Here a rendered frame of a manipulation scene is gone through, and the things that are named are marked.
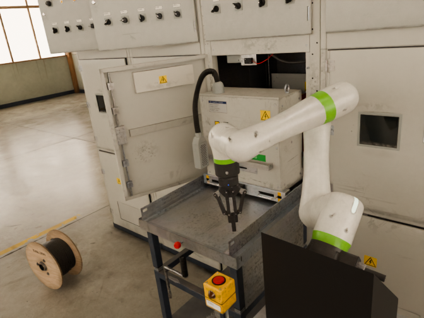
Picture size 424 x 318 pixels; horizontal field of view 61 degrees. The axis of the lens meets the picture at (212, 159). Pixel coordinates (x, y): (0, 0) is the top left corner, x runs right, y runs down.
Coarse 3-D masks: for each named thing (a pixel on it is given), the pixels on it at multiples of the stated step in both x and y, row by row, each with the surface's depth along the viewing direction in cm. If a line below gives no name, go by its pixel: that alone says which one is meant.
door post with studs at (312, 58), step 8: (312, 0) 159; (312, 8) 161; (312, 16) 162; (312, 24) 163; (312, 32) 164; (312, 40) 165; (312, 48) 166; (312, 56) 168; (312, 64) 169; (312, 72) 170; (312, 80) 171; (312, 88) 173
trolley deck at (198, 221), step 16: (208, 192) 205; (176, 208) 191; (192, 208) 189; (208, 208) 187; (256, 208) 182; (288, 208) 179; (144, 224) 182; (160, 224) 177; (176, 224) 175; (192, 224) 174; (208, 224) 172; (224, 224) 171; (240, 224) 169; (272, 224) 167; (176, 240) 168; (192, 240) 160; (208, 240) 159; (224, 240) 158; (256, 240) 155; (208, 256) 156; (224, 256) 149; (240, 256) 147
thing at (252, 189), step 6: (204, 174) 211; (210, 174) 209; (204, 180) 212; (216, 180) 206; (246, 186) 192; (252, 186) 190; (258, 186) 188; (252, 192) 191; (258, 192) 188; (264, 192) 186; (270, 192) 183; (282, 192) 178; (288, 192) 180; (264, 198) 187; (282, 198) 179
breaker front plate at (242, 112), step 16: (208, 96) 191; (208, 112) 194; (240, 112) 180; (256, 112) 174; (272, 112) 168; (208, 128) 198; (240, 128) 184; (208, 144) 202; (256, 160) 184; (272, 160) 177; (240, 176) 194; (256, 176) 187; (272, 176) 181
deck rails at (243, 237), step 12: (192, 180) 206; (180, 192) 200; (192, 192) 206; (300, 192) 189; (156, 204) 187; (168, 204) 194; (276, 204) 171; (288, 204) 180; (144, 216) 182; (156, 216) 184; (264, 216) 164; (276, 216) 172; (252, 228) 157; (240, 240) 151; (228, 252) 148
